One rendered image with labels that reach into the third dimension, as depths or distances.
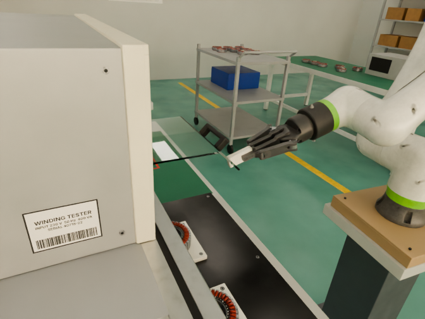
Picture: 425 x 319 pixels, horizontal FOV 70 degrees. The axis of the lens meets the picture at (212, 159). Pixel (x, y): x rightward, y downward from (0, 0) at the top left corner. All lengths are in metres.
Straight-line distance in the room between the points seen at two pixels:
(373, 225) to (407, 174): 0.18
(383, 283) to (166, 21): 5.44
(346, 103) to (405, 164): 0.27
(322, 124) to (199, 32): 5.50
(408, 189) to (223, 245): 0.56
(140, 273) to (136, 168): 0.10
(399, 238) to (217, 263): 0.53
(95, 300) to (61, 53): 0.21
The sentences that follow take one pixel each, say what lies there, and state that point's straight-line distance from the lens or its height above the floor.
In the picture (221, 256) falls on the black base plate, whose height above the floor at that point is 0.77.
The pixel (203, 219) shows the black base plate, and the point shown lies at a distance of 0.93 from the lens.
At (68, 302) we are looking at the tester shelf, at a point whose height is 1.11.
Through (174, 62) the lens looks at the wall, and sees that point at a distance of 6.11.
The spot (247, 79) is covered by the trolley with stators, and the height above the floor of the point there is 0.65.
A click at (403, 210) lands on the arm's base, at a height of 0.83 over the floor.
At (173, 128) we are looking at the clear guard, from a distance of 0.78.
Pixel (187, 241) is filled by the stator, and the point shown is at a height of 0.81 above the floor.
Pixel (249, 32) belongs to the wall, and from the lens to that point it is 6.77.
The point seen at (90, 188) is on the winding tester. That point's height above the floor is 1.19.
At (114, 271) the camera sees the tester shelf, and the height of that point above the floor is 1.11.
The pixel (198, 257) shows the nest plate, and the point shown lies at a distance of 0.80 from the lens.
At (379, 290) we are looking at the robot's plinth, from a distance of 1.20.
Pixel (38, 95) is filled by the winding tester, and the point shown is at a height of 1.28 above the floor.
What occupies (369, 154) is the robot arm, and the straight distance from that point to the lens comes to 1.12.
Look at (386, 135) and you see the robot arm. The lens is 0.82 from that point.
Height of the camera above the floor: 1.35
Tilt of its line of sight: 27 degrees down
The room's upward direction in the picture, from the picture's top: 4 degrees clockwise
